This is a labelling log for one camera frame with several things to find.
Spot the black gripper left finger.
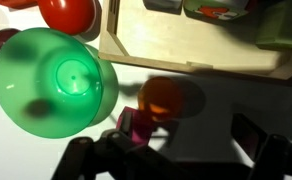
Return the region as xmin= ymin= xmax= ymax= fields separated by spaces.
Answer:
xmin=119 ymin=110 xmax=134 ymax=138

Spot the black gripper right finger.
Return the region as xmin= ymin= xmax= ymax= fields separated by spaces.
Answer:
xmin=231 ymin=112 xmax=267 ymax=162

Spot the orange fruit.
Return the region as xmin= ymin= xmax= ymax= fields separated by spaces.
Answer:
xmin=137 ymin=76 xmax=184 ymax=122

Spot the green plastic bowl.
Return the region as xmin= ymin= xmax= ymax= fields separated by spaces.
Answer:
xmin=0 ymin=27 xmax=120 ymax=140

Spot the magenta block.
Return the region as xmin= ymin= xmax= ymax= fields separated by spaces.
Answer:
xmin=115 ymin=105 xmax=157 ymax=148

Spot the wooden tray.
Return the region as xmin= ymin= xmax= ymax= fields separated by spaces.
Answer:
xmin=97 ymin=0 xmax=292 ymax=81

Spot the green block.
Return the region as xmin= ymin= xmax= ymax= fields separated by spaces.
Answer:
xmin=255 ymin=0 xmax=292 ymax=52

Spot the grey cube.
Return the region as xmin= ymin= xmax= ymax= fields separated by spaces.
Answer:
xmin=142 ymin=0 xmax=184 ymax=16

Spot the red apple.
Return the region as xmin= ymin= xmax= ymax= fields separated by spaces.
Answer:
xmin=36 ymin=0 xmax=102 ymax=37

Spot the orange and white cube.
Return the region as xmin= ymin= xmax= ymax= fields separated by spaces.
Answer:
xmin=183 ymin=0 xmax=251 ymax=24

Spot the dark purple plum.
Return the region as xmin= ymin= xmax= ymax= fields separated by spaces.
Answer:
xmin=0 ymin=27 xmax=22 ymax=54

